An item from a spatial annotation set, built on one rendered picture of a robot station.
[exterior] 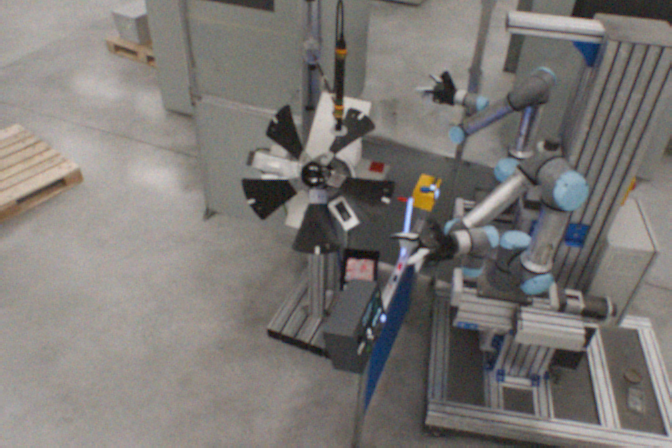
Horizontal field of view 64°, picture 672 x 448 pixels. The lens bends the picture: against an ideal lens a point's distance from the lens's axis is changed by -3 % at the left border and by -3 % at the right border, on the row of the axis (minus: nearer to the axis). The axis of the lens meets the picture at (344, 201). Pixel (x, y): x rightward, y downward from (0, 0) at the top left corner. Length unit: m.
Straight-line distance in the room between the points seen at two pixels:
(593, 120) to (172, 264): 2.78
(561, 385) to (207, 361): 1.92
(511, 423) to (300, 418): 1.06
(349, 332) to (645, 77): 1.27
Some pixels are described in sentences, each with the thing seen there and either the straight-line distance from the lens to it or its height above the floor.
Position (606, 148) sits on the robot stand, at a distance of 2.17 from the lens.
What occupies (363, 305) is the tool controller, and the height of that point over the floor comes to 1.25.
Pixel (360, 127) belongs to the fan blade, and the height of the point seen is 1.40.
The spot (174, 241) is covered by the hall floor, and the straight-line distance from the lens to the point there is 4.03.
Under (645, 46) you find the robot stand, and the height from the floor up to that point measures 2.02.
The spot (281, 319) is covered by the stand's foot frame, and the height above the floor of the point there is 0.08.
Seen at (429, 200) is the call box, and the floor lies 1.04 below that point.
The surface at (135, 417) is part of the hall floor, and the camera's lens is 3.21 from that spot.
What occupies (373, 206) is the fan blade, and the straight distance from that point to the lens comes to 2.41.
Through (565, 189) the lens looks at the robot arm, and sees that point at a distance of 1.85.
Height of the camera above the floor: 2.66
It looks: 39 degrees down
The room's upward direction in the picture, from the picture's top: 3 degrees clockwise
